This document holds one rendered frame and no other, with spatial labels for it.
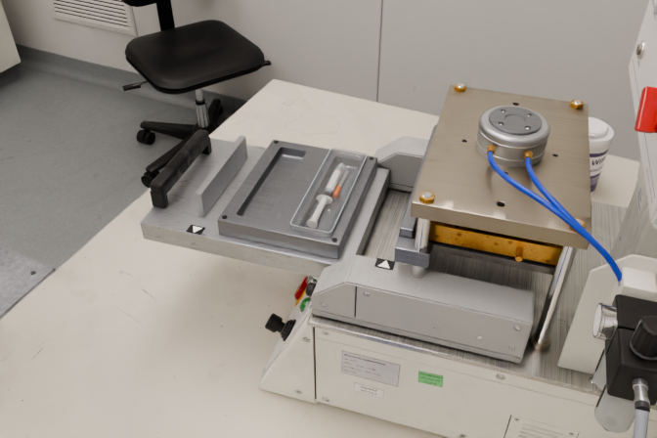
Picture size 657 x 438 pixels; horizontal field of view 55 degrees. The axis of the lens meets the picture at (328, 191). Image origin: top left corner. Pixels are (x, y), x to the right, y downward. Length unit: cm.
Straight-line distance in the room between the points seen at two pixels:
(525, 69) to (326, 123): 107
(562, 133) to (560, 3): 148
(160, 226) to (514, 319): 46
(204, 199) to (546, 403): 49
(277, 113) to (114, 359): 74
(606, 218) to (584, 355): 29
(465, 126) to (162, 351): 56
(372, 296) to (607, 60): 172
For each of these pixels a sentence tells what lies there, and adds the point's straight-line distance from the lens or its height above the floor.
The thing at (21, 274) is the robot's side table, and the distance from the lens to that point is 121.
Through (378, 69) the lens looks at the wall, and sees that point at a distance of 254.
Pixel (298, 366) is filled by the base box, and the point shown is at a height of 83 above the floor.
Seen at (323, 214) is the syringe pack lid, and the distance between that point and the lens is 81.
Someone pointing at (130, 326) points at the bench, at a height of 75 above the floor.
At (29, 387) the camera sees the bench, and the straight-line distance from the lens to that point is 104.
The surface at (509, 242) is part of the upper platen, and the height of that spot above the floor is 105.
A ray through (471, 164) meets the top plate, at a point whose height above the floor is 111.
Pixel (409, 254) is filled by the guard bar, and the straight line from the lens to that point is 71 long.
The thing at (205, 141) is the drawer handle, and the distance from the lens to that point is 98.
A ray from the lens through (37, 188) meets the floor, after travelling 276.
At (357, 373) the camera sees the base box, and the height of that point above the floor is 85.
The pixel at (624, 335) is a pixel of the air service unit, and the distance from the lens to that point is 62.
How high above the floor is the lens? 152
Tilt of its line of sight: 38 degrees down
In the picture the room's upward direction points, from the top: straight up
